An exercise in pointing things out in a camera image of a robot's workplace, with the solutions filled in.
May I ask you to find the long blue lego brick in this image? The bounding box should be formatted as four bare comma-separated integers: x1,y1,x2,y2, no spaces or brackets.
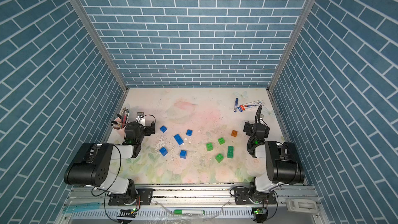
174,134,184,145

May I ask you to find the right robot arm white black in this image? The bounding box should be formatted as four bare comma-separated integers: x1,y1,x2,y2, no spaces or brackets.
244,105,305,203

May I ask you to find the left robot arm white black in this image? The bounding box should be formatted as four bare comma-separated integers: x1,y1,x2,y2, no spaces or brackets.
64,117,155,206

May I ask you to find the small blue lego far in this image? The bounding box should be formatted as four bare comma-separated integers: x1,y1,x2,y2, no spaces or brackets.
160,126,167,133

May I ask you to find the orange lego brick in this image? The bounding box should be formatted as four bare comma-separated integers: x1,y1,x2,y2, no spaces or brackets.
231,130,238,137

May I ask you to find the long green lego brick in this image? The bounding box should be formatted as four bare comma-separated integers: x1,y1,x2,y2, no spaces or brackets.
227,146,234,159

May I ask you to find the green lego small upper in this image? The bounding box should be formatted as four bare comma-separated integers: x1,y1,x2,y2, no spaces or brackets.
218,138,226,145

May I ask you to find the green lego near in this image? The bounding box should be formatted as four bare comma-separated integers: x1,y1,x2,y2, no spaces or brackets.
215,153,224,163

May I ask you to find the green lego left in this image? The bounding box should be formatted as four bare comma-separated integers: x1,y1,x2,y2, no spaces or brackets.
206,143,214,151

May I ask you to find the pink pen bucket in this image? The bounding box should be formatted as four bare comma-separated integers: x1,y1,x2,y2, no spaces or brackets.
111,118,125,138

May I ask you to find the bundle of pens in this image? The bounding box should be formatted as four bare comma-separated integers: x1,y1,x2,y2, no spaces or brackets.
117,108,130,128

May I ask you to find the white toothpaste tube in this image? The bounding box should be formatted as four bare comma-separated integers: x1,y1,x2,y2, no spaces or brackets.
238,100,265,112

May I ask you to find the blue marker pen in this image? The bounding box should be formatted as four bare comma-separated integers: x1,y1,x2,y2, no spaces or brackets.
234,98,238,113

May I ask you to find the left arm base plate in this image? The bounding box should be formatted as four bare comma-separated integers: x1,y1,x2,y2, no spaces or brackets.
108,188,153,206

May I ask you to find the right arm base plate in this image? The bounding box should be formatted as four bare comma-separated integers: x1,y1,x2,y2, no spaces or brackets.
230,186,277,205

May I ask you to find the white plastic handle part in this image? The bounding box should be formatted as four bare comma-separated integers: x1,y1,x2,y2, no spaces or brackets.
286,198,319,214

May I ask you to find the green marker on rail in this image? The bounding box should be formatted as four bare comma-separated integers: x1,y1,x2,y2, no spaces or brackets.
173,209,205,215

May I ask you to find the aluminium front rail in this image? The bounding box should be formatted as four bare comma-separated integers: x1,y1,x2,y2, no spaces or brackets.
58,184,325,224

